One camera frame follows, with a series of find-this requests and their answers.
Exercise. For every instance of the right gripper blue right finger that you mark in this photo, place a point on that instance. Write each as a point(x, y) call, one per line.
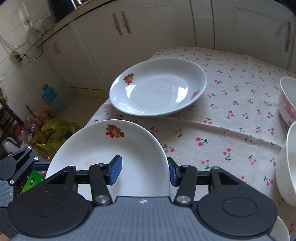
point(174, 170)

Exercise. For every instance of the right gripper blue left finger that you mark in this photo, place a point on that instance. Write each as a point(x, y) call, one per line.
point(114, 169)

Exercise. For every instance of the white fruit-print plate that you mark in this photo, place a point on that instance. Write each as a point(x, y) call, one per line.
point(145, 169)
point(158, 87)

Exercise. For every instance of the large white bowl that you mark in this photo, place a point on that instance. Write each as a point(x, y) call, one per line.
point(285, 168)

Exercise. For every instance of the pink floral white bowl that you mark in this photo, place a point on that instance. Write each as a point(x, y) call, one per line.
point(287, 100)

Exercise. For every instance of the white kitchen base cabinets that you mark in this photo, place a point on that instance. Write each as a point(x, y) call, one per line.
point(92, 45)

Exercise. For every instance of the yellow-green plastic bag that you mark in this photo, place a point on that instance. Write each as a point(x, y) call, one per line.
point(53, 135)

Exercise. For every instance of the cherry print tablecloth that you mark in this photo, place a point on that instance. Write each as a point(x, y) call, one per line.
point(235, 124)

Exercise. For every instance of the blue thermos jug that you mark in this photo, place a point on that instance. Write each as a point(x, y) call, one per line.
point(49, 95)

